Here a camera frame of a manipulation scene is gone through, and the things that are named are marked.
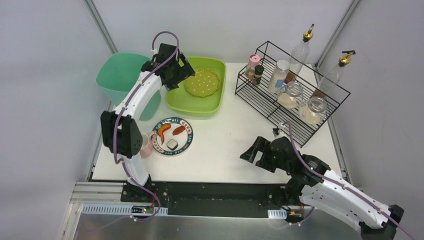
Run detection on white plate teal rim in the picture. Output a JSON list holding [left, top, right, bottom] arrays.
[[152, 116, 194, 157]]

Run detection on large glass jar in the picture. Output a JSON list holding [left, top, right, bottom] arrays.
[[298, 96, 327, 125]]

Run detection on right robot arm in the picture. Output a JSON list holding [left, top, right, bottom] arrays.
[[240, 136, 404, 240]]

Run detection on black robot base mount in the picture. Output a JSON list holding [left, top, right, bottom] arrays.
[[120, 181, 302, 218]]

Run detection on sushi rice roll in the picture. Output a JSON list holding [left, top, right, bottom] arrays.
[[166, 139, 179, 151]]

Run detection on glass jar beige contents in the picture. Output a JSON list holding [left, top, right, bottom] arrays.
[[277, 81, 304, 109]]

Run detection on pink white mug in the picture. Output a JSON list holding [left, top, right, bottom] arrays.
[[139, 131, 157, 159]]

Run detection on white grain shaker jar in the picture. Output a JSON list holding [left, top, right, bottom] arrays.
[[267, 60, 290, 94]]

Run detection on oil bottle gold spout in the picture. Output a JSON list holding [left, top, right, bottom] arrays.
[[311, 50, 356, 99]]

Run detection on purple cable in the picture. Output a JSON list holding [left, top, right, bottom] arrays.
[[112, 31, 180, 222], [281, 121, 417, 240]]

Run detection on teal plastic bin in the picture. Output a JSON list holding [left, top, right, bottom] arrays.
[[96, 52, 150, 107]]

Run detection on brown chicken wing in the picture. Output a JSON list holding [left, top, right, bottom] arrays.
[[172, 125, 186, 136]]

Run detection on green dotted plate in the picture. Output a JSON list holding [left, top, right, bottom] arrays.
[[184, 68, 221, 98]]

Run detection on small black cap spice bottle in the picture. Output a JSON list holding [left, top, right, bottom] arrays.
[[252, 64, 264, 87]]

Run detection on tall oil bottle gold pump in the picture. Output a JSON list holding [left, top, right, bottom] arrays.
[[284, 24, 315, 84]]

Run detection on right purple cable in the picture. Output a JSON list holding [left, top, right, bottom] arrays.
[[281, 121, 417, 240]]

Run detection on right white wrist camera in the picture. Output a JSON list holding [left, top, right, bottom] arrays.
[[272, 122, 287, 138]]

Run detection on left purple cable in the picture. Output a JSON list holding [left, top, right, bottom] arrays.
[[112, 31, 180, 222]]

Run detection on orange shrimp piece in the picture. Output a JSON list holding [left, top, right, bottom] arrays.
[[157, 123, 172, 144]]

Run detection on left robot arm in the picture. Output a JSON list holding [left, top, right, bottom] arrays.
[[100, 43, 195, 198]]

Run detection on black wire rack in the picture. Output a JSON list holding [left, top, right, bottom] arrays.
[[235, 40, 351, 147]]

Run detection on pink lid spice jar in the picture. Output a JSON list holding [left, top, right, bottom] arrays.
[[244, 54, 261, 80]]

